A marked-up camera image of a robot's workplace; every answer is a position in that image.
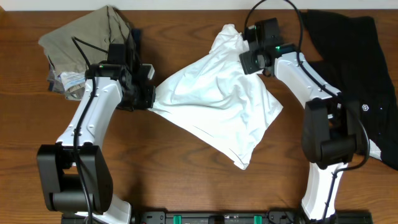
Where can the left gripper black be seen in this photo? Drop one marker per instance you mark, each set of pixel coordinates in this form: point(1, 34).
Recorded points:
point(148, 99)

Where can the grey folded trousers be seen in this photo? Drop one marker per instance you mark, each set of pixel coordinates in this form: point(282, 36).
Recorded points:
point(56, 85)

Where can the black t-shirt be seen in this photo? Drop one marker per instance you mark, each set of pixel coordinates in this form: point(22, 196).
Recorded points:
point(353, 62)

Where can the white t-shirt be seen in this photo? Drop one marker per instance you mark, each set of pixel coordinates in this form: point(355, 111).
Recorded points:
point(217, 102)

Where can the light blue folded garment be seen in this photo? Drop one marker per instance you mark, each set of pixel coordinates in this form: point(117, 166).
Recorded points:
point(72, 80)

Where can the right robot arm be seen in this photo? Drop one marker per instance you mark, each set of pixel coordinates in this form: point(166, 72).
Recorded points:
point(331, 134)

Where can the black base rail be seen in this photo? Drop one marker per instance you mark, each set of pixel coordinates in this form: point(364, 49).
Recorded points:
point(217, 217)

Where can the khaki folded trousers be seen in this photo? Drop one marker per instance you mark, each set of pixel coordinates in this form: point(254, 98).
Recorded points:
point(89, 35)

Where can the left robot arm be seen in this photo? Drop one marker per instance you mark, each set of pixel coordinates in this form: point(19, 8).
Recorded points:
point(74, 176)

